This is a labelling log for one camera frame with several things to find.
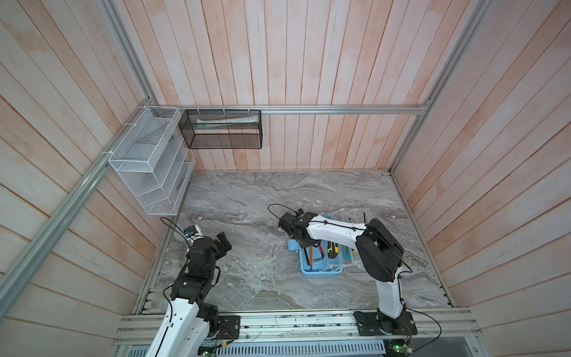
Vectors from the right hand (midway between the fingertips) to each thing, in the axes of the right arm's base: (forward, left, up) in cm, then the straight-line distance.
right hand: (313, 236), depth 93 cm
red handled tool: (-8, -4, -2) cm, 9 cm away
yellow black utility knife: (-8, -7, +5) cm, 12 cm away
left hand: (-9, +37, +11) cm, 40 cm away
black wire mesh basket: (+44, +43, +24) cm, 66 cm away
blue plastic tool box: (-12, -4, +5) cm, 13 cm away
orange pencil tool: (-8, +1, -2) cm, 8 cm away
